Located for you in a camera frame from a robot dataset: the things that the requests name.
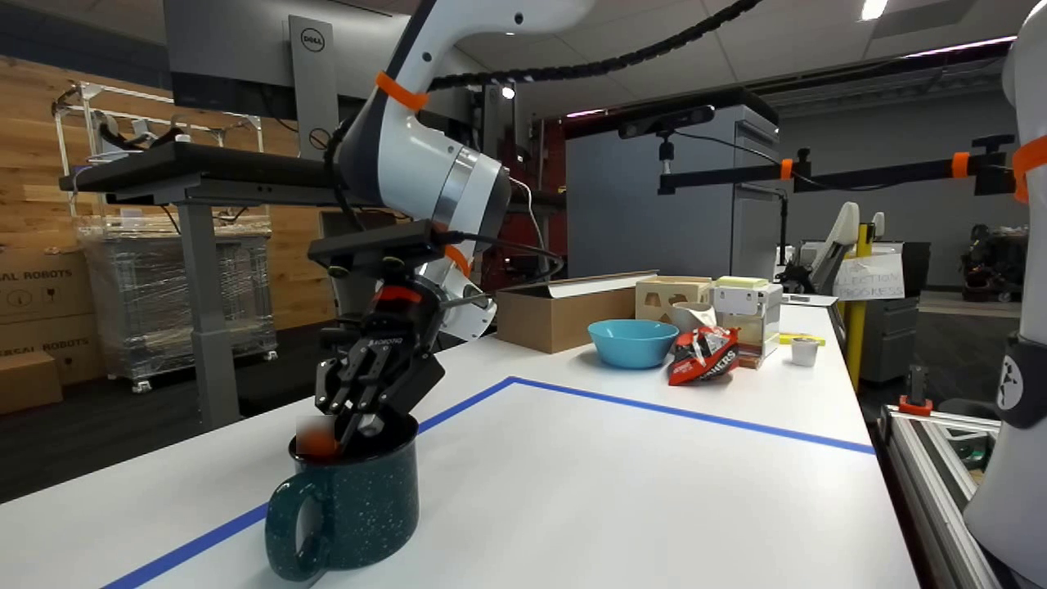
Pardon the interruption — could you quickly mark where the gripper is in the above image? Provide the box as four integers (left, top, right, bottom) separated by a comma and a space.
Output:
314, 280, 449, 456

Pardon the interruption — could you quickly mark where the crumpled white paper cup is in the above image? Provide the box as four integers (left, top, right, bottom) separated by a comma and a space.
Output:
670, 301, 719, 335

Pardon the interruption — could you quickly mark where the dark green speckled mug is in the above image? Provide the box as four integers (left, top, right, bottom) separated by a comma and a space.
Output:
264, 411, 421, 583

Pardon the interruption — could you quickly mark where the open cardboard box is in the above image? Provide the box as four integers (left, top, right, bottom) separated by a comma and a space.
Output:
495, 271, 660, 355

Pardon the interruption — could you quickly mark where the grey standing desk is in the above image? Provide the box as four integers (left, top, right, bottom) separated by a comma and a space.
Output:
58, 142, 385, 431

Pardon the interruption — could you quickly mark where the plastic wrapped metal cage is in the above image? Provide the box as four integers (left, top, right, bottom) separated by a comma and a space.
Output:
76, 214, 279, 394

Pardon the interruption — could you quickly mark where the blue bowl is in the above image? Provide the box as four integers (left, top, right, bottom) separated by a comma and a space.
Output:
587, 319, 681, 370

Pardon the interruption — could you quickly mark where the blue tape line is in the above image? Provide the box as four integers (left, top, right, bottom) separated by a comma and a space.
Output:
100, 375, 877, 589

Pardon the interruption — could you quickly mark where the stack of cardboard boxes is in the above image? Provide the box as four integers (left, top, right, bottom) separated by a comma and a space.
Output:
0, 244, 106, 416

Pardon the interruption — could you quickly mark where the wooden shape sorter box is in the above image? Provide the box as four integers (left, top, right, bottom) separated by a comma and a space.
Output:
635, 276, 715, 325

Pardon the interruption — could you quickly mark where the red snack bag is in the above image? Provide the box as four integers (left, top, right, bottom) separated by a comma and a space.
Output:
667, 326, 741, 387

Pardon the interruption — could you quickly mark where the monitor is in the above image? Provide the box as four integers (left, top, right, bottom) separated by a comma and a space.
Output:
162, 0, 459, 161

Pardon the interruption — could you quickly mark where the white paper sign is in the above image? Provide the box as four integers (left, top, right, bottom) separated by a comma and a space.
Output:
832, 251, 906, 303

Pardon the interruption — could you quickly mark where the black filing cabinet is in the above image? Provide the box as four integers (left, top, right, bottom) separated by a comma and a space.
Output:
857, 241, 932, 386

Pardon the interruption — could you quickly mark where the orange and black clamp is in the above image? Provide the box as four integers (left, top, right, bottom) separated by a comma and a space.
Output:
897, 365, 936, 417

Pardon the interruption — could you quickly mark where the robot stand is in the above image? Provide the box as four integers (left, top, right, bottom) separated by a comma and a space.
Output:
878, 404, 1009, 589

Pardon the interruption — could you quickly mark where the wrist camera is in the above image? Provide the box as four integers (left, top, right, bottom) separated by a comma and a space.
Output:
308, 219, 449, 284

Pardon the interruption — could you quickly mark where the white wire rack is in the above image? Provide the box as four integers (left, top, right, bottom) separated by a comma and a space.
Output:
52, 80, 267, 220

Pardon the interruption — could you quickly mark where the camera on mount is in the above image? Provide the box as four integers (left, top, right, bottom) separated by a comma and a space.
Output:
617, 104, 1018, 198

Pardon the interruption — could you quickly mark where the yellow post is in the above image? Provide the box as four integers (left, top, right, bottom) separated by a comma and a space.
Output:
843, 221, 876, 393

